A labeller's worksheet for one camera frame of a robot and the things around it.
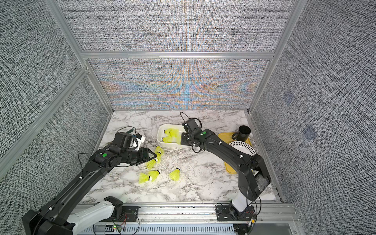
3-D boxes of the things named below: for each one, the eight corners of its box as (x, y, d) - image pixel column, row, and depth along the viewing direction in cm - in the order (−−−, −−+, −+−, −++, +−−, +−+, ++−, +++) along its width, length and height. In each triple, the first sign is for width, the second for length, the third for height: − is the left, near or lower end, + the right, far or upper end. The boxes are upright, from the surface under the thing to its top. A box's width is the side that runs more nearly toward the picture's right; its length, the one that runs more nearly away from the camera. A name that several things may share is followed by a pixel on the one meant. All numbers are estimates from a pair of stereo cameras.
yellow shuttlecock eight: (140, 184, 85) (138, 182, 82) (140, 175, 89) (139, 172, 86) (160, 180, 87) (160, 178, 84) (160, 171, 90) (159, 169, 87)
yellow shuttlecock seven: (169, 180, 86) (169, 178, 84) (170, 169, 91) (170, 167, 88) (180, 180, 86) (179, 178, 84) (180, 169, 91) (180, 167, 88)
